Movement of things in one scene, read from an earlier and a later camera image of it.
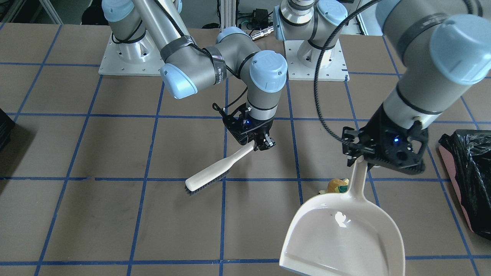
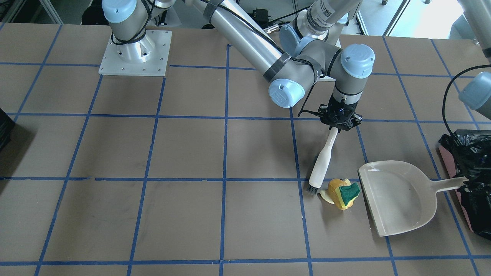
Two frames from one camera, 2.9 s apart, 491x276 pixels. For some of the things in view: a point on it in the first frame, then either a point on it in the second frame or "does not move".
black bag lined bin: x=468 y=151 does not move
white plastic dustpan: x=346 y=234 to x=401 y=196
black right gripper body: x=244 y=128 to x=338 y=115
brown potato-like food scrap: x=334 y=183 does not move
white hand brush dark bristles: x=203 y=178 to x=320 y=166
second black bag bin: x=7 y=125 does not move
